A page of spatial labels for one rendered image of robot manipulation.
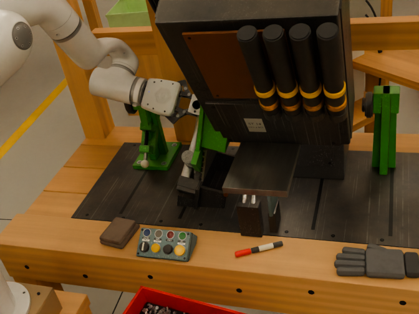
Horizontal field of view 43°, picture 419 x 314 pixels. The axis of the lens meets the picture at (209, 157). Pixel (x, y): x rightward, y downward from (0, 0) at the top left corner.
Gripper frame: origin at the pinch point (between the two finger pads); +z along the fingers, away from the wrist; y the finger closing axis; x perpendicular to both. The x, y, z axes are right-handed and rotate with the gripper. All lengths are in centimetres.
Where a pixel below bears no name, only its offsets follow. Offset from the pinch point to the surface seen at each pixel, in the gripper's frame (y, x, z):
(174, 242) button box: -38.3, -3.6, 5.4
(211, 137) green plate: -8.4, -5.0, 7.8
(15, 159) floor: -30, 206, -157
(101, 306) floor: -85, 105, -39
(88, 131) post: -11, 49, -48
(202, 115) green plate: -4.1, -11.1, 4.8
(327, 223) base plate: -22.2, 3.4, 44.0
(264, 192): -20.1, -19.9, 25.9
